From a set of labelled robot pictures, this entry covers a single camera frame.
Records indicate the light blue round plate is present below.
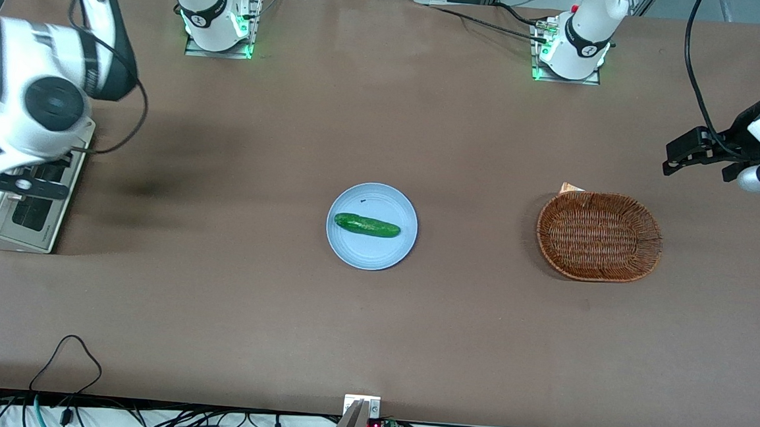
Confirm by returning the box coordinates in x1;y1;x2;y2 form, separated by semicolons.
323;180;421;273

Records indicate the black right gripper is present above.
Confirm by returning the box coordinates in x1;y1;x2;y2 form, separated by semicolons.
18;155;72;182

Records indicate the brown wicker basket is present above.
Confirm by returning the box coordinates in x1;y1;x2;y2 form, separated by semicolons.
533;188;666;286

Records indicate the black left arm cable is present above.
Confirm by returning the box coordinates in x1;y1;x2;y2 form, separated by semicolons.
678;0;750;160

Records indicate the toaster oven glass door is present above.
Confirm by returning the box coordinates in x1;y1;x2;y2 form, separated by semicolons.
0;144;89;257

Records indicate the green cucumber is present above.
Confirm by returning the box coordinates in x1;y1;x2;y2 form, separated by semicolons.
333;212;402;239

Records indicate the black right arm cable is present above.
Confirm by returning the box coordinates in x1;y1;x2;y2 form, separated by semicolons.
59;0;156;158

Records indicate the long black table cable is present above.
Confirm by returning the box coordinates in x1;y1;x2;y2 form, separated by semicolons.
423;0;558;47

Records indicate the black looped table cable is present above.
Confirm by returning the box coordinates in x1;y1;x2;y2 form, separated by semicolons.
29;332;105;397

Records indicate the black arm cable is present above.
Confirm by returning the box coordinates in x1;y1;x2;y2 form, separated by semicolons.
678;0;750;160
59;0;156;158

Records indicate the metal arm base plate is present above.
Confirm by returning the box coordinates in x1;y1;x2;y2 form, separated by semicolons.
184;0;263;61
528;18;607;86

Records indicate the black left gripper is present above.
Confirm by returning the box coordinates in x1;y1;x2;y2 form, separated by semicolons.
661;89;760;186

